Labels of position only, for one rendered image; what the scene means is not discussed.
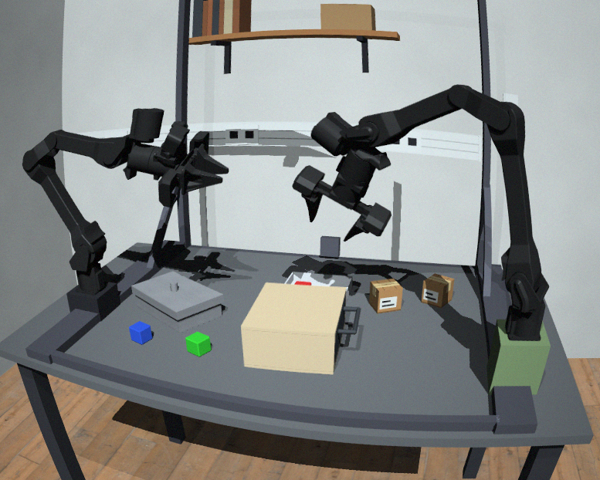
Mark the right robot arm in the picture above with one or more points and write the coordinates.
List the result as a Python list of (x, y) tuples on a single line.
[(87, 238)]

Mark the blue block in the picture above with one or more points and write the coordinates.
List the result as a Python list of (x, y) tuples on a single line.
[(140, 332)]

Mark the white open tray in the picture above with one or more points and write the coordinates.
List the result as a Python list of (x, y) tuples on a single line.
[(322, 280)]

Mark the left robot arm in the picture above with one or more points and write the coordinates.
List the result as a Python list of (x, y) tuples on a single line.
[(506, 124)]

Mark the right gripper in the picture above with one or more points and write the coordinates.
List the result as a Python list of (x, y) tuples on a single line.
[(199, 174)]

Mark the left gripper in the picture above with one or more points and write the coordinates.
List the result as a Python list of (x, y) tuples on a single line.
[(345, 191)]

